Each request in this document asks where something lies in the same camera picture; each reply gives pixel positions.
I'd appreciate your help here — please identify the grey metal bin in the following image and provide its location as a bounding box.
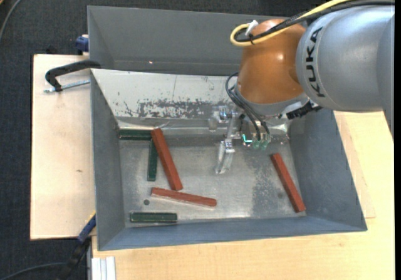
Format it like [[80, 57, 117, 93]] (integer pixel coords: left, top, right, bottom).
[[86, 5, 368, 251]]

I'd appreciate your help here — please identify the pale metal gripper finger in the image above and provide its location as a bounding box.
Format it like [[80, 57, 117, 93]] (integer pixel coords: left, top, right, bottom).
[[221, 142, 236, 174], [214, 140, 227, 175]]

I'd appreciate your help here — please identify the red-brown flat block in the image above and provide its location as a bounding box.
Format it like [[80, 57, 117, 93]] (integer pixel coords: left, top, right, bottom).
[[270, 152, 306, 214], [150, 128, 184, 192], [150, 187, 217, 209]]

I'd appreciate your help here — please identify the dark green flat block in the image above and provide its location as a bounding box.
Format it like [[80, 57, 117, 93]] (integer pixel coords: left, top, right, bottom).
[[118, 128, 154, 141], [147, 138, 160, 182], [129, 211, 179, 224]]

